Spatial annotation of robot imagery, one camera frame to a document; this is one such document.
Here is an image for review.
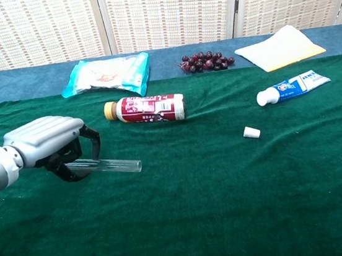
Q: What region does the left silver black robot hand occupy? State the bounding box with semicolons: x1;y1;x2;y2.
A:
0;110;105;190

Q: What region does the clear glass test tube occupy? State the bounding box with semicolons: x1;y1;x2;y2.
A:
64;152;143;182

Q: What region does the small white cap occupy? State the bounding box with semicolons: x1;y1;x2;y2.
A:
242;125;262;140

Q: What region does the blue white toothpaste tube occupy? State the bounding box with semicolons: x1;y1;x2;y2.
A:
253;67;334;108

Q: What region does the blue table cover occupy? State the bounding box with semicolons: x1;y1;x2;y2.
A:
0;24;342;105

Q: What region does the teal white snack bag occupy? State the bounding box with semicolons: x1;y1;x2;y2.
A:
57;51;154;107

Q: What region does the red label drink bottle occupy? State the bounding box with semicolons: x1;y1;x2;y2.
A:
102;90;188;130

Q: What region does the green velvet cloth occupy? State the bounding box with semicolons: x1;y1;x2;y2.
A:
0;54;342;256

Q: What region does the woven bamboo folding screen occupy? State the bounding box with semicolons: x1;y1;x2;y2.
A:
0;0;342;72

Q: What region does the dark red grape bunch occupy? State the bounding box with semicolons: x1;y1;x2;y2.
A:
177;47;237;76

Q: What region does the white yellow folded cloth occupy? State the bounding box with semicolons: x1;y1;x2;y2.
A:
232;20;329;77

